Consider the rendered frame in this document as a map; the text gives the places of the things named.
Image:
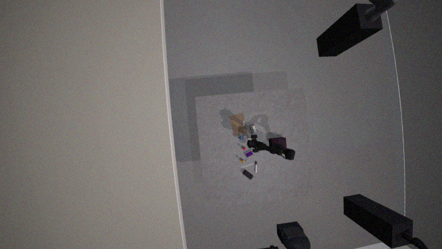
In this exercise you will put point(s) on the purple ink pad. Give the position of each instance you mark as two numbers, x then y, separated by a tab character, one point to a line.
249	154

